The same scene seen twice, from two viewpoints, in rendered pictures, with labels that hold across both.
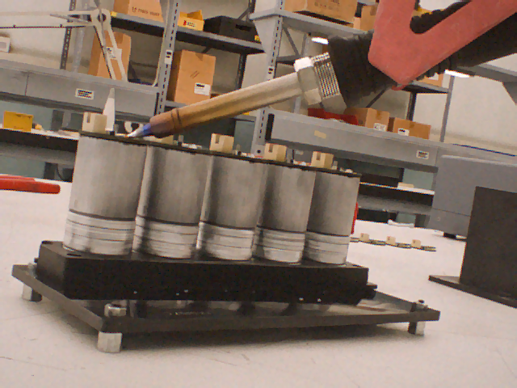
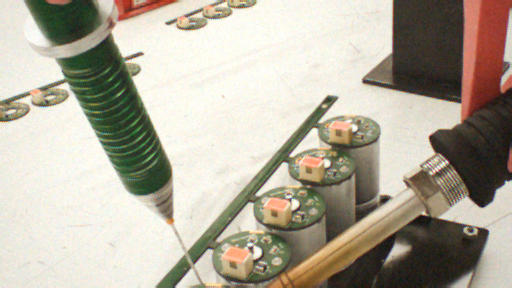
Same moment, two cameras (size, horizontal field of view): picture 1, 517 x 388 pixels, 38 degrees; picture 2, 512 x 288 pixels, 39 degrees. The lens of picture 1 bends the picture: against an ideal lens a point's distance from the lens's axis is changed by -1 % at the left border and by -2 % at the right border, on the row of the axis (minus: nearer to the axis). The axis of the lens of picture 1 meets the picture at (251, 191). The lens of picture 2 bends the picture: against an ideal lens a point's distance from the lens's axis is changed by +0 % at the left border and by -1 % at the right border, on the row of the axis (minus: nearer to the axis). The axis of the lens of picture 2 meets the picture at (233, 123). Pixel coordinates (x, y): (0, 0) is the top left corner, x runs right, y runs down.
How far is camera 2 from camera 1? 0.20 m
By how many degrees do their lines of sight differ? 31
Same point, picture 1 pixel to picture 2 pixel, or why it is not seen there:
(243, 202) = not seen: hidden behind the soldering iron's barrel
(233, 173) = (305, 242)
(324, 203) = (357, 177)
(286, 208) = (342, 221)
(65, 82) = not seen: outside the picture
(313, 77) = (444, 200)
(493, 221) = (422, 17)
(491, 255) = (425, 49)
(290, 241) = not seen: hidden behind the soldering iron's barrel
